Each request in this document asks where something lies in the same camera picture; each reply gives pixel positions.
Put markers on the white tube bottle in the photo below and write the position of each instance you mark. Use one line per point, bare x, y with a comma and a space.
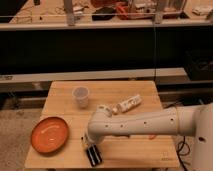
127, 104

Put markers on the white ceramic cup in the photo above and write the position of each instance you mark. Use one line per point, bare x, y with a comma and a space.
81, 96

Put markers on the orange plate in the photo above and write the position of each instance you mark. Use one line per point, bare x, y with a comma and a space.
49, 135

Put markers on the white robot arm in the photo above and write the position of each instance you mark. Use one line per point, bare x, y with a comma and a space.
195, 121

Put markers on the orange carrot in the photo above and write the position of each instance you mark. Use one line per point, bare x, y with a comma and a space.
152, 137

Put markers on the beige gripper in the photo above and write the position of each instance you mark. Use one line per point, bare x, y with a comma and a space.
87, 141

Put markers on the wooden table board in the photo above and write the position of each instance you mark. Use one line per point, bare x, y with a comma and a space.
117, 152

